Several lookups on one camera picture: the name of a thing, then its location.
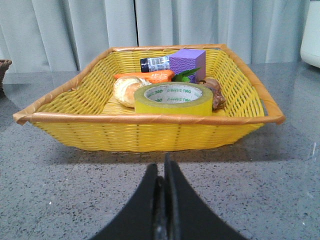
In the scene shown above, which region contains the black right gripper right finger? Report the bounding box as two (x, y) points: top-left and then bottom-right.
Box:
(164, 154), (245, 240)

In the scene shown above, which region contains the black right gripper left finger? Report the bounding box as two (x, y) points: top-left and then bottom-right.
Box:
(92, 163), (166, 240)

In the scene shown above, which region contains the yellow packing tape roll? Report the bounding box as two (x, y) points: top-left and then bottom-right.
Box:
(134, 82), (214, 116)

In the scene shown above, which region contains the brown chicken drumstick toy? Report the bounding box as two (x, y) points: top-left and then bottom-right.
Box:
(197, 77), (226, 110)

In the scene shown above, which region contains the yellow woven basket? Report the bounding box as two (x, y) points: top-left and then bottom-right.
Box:
(13, 44), (286, 152)

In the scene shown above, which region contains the bread roll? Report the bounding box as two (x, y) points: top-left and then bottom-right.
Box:
(113, 76), (152, 108)

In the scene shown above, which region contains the green leaf toy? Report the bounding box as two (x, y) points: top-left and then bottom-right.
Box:
(171, 67), (201, 82)

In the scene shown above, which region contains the orange carrot toy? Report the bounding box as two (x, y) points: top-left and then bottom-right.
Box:
(113, 70), (175, 84)

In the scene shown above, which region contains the small black-capped bottle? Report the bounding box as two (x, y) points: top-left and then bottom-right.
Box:
(140, 56), (170, 73)

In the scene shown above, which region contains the purple foam block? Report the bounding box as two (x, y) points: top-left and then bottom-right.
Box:
(169, 49), (206, 83)

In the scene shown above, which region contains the white appliance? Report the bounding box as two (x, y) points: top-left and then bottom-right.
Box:
(300, 0), (320, 68)

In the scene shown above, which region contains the brown wicker basket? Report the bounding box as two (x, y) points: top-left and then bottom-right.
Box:
(0, 59), (12, 90)

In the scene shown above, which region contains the pale grey curtain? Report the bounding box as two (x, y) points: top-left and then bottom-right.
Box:
(0, 0), (310, 73)

